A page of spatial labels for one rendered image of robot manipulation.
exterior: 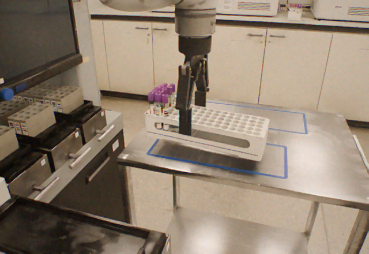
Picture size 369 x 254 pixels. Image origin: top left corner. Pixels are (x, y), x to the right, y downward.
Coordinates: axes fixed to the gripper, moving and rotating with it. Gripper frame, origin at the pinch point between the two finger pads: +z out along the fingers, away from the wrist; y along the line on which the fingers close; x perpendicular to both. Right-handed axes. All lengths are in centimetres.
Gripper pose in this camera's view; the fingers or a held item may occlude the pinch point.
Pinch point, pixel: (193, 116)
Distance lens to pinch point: 74.4
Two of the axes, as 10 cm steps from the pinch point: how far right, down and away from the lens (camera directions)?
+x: -9.3, -1.7, 3.4
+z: 0.0, 9.0, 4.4
